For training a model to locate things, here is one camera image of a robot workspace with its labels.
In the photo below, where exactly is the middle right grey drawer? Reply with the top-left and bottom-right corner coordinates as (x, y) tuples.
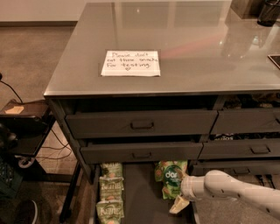
(199, 138), (280, 159)

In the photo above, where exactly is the tan sticky note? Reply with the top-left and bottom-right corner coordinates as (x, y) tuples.
(5, 106), (25, 115)

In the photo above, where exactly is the top left grey drawer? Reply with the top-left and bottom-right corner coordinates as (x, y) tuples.
(66, 109), (217, 139)

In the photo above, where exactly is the bottom green kettle chip bag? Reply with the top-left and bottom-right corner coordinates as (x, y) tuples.
(96, 199), (124, 224)

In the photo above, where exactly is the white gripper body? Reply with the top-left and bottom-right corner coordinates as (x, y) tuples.
(180, 175), (205, 201)

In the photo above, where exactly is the green plastic crate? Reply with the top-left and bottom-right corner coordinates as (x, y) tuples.
(0, 157), (23, 200)

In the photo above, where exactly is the green dang rice chip bag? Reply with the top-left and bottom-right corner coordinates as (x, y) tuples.
(162, 161), (187, 200)

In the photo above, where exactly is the middle green kettle chip bag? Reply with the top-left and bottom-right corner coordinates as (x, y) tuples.
(99, 177), (123, 200)

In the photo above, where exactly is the middle left grey drawer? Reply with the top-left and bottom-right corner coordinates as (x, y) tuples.
(80, 142), (202, 164)

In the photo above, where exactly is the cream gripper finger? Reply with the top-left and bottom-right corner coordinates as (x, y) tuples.
(169, 195), (190, 214)

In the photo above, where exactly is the grey drawer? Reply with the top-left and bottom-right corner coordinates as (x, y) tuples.
(199, 138), (280, 159)
(211, 108), (280, 134)
(80, 142), (202, 164)
(66, 109), (217, 139)
(190, 160), (280, 176)

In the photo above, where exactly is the grey metal drawer cabinet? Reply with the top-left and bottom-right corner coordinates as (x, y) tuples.
(43, 1), (280, 224)

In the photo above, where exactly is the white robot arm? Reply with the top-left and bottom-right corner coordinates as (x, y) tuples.
(170, 170), (280, 220)

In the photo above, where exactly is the bottom right grey drawer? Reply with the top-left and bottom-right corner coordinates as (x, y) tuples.
(190, 160), (280, 176)

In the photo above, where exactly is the black side cart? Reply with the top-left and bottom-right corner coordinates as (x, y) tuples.
(0, 100), (55, 181)

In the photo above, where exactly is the top right grey drawer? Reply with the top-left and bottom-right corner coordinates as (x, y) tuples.
(211, 108), (280, 134)

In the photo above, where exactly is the black shoe white sole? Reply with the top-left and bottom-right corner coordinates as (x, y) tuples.
(11, 199), (39, 224)

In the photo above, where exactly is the top green kettle chip bag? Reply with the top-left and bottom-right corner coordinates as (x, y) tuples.
(101, 163), (123, 178)

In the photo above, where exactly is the green kettle chip bag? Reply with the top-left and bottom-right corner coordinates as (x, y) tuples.
(101, 163), (123, 178)
(99, 177), (123, 200)
(96, 199), (124, 224)

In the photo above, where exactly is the white handwritten paper note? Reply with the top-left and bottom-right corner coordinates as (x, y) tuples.
(101, 51), (161, 77)

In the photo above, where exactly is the black mesh pen cup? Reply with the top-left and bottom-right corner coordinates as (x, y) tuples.
(257, 0), (280, 27)

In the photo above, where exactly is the open bottom left drawer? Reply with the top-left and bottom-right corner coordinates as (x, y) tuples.
(88, 162), (201, 224)

